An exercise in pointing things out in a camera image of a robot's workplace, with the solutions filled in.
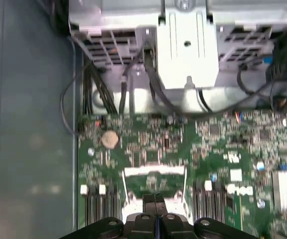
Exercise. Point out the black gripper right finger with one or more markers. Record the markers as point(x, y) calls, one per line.
point(162, 224)

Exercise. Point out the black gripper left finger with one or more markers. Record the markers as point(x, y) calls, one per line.
point(149, 224)

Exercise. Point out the metal socket cover frame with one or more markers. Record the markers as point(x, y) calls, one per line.
point(153, 171)

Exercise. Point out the black RAM slot bank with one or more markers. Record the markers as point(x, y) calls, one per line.
point(208, 204)
point(91, 206)

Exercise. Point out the green motherboard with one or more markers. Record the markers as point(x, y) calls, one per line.
point(208, 154)

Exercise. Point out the round coin cell battery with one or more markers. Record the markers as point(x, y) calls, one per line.
point(110, 139)

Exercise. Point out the metal disk bay cage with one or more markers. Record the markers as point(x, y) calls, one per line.
point(188, 62)

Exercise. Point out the black PC case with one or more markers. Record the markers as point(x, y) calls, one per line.
point(34, 99)

